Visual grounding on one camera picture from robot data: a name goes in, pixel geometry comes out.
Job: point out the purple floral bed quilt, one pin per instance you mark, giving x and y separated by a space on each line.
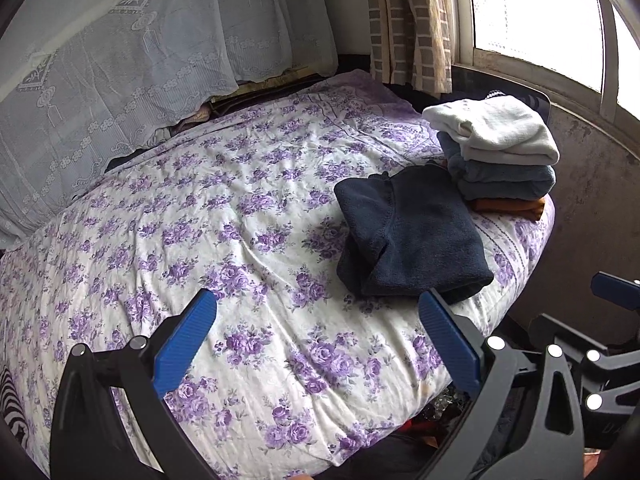
296 374

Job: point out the white folded sweater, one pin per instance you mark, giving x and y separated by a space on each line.
499 130

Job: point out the stacked bedding under cover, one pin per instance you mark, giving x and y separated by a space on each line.
250 93

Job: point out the window frame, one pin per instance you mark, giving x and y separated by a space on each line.
584 50

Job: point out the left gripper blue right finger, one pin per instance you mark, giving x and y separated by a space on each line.
456 340

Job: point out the checkered beige curtain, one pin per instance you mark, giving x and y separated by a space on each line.
411 43

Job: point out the navy school cardigan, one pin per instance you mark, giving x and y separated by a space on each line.
408 233

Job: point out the black white striped garment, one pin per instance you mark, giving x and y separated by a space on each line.
12 411

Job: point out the orange folded garment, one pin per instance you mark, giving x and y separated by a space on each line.
531 210

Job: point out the grey blue folded garment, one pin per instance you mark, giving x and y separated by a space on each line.
476 180

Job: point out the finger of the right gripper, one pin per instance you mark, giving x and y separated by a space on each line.
619 291

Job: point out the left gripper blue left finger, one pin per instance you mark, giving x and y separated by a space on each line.
178 339

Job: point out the white lace cover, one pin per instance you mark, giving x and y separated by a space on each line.
86 81

